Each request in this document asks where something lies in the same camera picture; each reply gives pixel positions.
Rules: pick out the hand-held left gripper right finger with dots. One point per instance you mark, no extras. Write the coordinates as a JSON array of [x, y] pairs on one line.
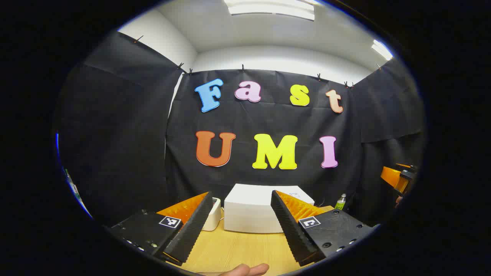
[[291, 234]]

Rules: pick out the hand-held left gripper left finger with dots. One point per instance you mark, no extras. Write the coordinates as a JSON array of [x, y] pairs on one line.
[[193, 230]]

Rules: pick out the small ceiling light panel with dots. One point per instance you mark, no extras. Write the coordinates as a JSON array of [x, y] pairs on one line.
[[381, 50]]

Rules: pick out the white microwave oven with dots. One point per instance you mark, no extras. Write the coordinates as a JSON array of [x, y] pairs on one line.
[[249, 209]]

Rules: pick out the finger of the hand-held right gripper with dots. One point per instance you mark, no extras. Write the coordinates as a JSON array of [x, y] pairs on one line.
[[391, 176]]

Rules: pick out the white toaster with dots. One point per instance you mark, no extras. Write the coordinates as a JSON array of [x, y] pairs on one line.
[[214, 216]]

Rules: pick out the green drink bottle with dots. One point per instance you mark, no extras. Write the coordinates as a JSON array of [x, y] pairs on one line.
[[340, 203]]

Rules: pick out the black backdrop cloth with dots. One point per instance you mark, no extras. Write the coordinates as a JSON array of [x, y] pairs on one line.
[[268, 122]]

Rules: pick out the large ceiling light panel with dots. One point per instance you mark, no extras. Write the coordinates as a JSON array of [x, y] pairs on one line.
[[268, 8]]

